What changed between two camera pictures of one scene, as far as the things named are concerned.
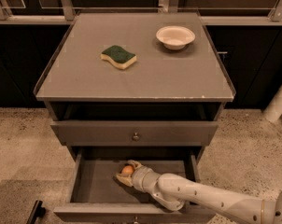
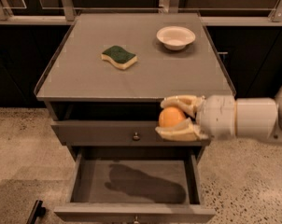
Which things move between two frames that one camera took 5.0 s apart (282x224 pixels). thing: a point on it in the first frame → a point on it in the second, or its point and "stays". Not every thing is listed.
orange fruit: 128,170 → 171,116
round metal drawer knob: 135,137 stays
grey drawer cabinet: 147,87 stays
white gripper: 138,175 → 216,116
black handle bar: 37,212 stays
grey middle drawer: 96,196 stays
